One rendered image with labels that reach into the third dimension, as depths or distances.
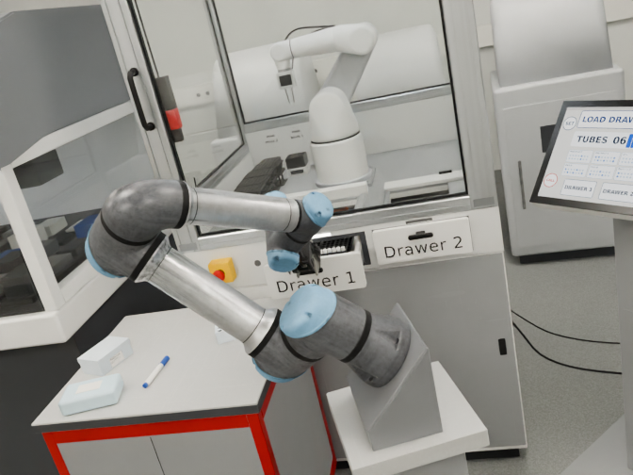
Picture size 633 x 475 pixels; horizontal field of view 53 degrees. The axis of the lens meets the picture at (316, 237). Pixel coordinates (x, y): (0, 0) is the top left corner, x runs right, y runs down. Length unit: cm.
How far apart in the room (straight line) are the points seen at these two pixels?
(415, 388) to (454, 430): 13
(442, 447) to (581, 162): 90
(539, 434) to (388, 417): 130
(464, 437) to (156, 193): 76
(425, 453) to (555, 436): 124
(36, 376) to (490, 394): 152
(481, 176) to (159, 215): 102
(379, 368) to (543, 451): 127
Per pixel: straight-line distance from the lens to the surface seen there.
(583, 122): 192
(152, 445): 176
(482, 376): 220
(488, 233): 197
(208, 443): 170
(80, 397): 179
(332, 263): 183
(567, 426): 258
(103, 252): 131
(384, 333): 129
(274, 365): 135
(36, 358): 233
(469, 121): 186
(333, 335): 124
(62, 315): 214
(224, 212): 128
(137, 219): 122
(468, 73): 184
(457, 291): 204
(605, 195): 179
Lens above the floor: 160
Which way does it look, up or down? 20 degrees down
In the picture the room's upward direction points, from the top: 13 degrees counter-clockwise
